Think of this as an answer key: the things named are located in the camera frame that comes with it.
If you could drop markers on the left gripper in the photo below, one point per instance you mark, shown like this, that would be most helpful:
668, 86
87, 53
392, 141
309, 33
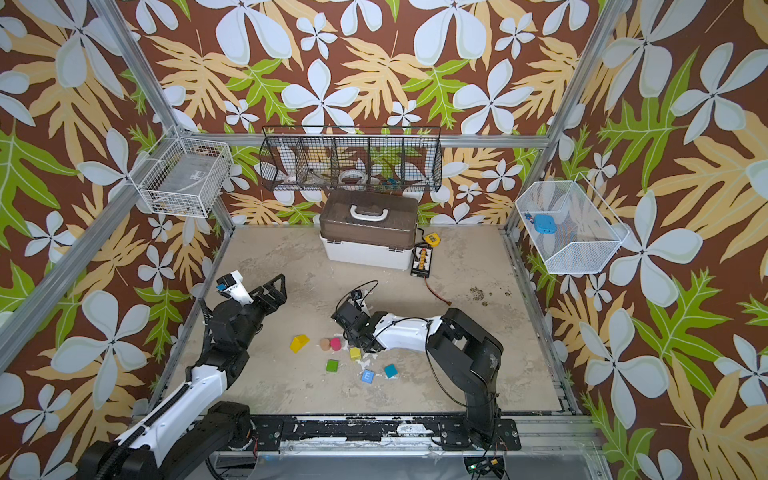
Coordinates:
277, 298

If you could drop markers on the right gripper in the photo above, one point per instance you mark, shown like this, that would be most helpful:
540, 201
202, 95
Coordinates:
346, 315

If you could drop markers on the blue letter cube block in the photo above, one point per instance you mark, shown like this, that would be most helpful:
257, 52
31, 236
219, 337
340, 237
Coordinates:
368, 376

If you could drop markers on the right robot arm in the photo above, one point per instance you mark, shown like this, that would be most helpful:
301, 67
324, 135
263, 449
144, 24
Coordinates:
467, 354

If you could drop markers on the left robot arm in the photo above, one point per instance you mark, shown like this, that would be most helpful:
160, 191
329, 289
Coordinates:
183, 430

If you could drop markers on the green cube block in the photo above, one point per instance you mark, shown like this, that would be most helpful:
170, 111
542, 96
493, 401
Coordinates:
332, 365

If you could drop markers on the yellow wedge block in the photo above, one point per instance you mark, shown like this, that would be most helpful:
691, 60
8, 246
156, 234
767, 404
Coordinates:
298, 342

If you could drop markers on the teal cube block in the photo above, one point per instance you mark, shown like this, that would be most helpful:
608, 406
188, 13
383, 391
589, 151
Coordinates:
391, 371

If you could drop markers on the black battery holder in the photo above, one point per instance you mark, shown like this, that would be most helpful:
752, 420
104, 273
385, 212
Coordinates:
421, 261

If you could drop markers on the brown lid storage box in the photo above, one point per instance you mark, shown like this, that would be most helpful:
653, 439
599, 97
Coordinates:
369, 229

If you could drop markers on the blue object in basket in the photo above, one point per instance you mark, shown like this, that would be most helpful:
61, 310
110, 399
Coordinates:
544, 224

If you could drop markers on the white mesh basket right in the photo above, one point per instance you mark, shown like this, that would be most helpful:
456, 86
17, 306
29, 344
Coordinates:
589, 232

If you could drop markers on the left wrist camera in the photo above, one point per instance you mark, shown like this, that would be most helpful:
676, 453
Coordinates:
231, 286

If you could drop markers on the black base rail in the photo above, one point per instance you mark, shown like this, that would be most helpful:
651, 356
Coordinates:
448, 432

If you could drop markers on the black wire basket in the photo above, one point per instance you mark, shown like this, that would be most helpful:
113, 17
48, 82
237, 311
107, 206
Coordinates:
388, 159

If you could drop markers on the white wire basket left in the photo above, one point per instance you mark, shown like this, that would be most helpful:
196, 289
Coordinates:
185, 176

